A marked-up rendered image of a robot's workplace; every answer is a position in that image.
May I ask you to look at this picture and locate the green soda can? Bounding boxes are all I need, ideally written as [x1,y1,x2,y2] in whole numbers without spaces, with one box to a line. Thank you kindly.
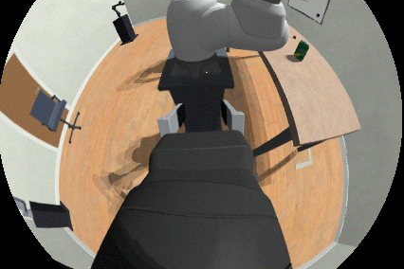
[294,39,309,61]

